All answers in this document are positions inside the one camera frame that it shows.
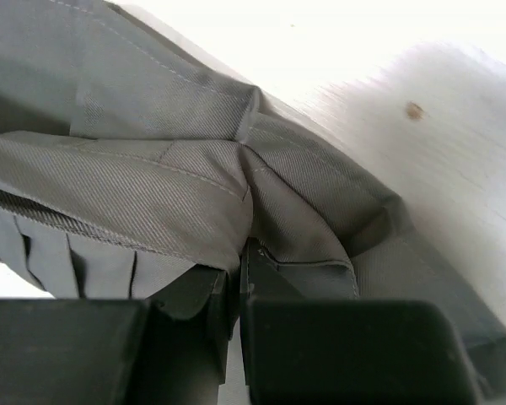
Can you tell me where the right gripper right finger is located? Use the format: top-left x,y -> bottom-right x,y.
240,240 -> 482,404

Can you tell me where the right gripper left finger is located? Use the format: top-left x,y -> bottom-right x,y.
0,266 -> 230,404

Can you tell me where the grey pleated skirt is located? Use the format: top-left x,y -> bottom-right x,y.
0,0 -> 506,351

